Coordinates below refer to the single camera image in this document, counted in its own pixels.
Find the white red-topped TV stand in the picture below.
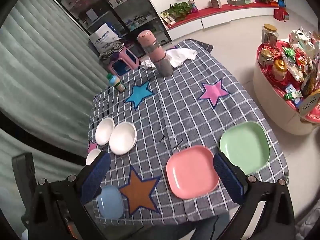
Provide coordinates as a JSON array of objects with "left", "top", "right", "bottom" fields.
[{"left": 160, "top": 1, "right": 287, "bottom": 39}]

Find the pink plastic stool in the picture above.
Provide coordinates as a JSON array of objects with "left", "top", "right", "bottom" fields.
[{"left": 106, "top": 47, "right": 140, "bottom": 77}]

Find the green plate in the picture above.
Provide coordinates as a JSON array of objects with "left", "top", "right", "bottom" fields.
[{"left": 219, "top": 121, "right": 271, "bottom": 176}]

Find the small green-capped bottle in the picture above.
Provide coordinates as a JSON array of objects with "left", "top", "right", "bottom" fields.
[{"left": 106, "top": 73, "right": 126, "bottom": 93}]

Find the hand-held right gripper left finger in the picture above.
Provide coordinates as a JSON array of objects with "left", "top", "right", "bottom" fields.
[{"left": 27, "top": 151, "right": 112, "bottom": 240}]

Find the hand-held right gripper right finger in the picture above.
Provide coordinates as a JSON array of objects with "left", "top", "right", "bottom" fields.
[{"left": 213, "top": 152, "right": 297, "bottom": 240}]

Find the blue plate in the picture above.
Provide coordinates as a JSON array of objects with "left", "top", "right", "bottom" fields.
[{"left": 96, "top": 185, "right": 125, "bottom": 220}]

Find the pink and grey thermos bottle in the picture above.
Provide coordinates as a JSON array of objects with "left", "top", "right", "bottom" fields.
[{"left": 137, "top": 29, "right": 173, "bottom": 77}]

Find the grey checked star tablecloth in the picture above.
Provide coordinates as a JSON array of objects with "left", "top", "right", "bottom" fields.
[{"left": 87, "top": 39, "right": 289, "bottom": 228}]

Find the small white bowl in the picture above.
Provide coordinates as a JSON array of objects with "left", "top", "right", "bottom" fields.
[{"left": 85, "top": 148, "right": 102, "bottom": 166}]

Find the white cloth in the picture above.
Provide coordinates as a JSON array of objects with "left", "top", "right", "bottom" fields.
[{"left": 165, "top": 48, "right": 197, "bottom": 68}]

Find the green potted plant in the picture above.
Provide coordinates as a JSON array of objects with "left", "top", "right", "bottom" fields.
[{"left": 167, "top": 2, "right": 193, "bottom": 20}]

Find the tall gold-lidded jar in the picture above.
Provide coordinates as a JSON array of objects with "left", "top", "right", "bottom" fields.
[{"left": 261, "top": 24, "right": 279, "bottom": 46}]

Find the pile of snack packets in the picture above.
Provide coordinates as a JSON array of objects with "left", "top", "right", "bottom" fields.
[{"left": 281, "top": 29, "right": 320, "bottom": 98}]

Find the round white side table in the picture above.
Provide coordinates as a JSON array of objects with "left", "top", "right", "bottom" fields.
[{"left": 253, "top": 40, "right": 320, "bottom": 135}]

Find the pink plate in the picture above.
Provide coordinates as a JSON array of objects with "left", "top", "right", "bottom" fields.
[{"left": 166, "top": 145, "right": 220, "bottom": 200}]

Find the grey clothes pile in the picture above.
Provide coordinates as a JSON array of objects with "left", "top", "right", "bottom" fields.
[{"left": 99, "top": 41, "right": 125, "bottom": 62}]

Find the glass door cabinet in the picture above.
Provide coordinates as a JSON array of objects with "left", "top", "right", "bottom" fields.
[{"left": 41, "top": 0, "right": 172, "bottom": 52}]

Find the gold-lidded round jar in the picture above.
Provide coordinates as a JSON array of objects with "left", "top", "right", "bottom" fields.
[{"left": 272, "top": 59, "right": 288, "bottom": 81}]

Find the red gift bag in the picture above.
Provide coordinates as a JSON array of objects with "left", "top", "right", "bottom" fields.
[{"left": 274, "top": 8, "right": 290, "bottom": 22}]

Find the small glass jar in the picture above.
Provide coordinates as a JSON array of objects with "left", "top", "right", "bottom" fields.
[{"left": 258, "top": 49, "right": 274, "bottom": 67}]

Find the white shopping bag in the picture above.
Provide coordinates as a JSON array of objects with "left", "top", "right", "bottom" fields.
[{"left": 88, "top": 23, "right": 122, "bottom": 53}]

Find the grey-green curtain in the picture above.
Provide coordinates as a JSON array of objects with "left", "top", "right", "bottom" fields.
[{"left": 0, "top": 0, "right": 110, "bottom": 220}]

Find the green tube bottle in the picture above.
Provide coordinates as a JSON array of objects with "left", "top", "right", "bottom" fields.
[{"left": 283, "top": 90, "right": 303, "bottom": 100}]

